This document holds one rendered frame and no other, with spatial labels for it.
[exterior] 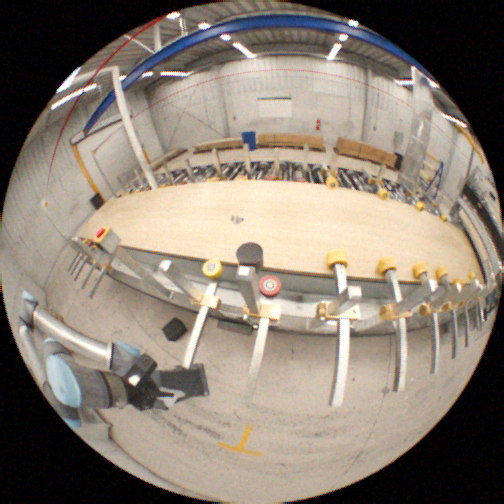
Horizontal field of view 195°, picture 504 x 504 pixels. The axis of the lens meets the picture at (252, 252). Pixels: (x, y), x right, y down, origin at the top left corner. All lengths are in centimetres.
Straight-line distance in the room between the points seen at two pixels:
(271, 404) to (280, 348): 52
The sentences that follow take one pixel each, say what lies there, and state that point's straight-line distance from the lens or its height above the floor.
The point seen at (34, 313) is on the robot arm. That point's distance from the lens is 94.
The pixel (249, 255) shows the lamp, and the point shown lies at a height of 115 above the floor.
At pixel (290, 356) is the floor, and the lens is 141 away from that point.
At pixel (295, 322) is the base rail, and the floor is 70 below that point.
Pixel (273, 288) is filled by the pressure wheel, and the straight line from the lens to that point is 53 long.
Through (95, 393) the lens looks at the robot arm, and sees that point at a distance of 36.
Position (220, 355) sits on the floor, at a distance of 146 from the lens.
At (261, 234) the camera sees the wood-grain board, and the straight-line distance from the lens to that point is 69.
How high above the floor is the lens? 140
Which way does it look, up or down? 52 degrees down
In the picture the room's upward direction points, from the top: 9 degrees counter-clockwise
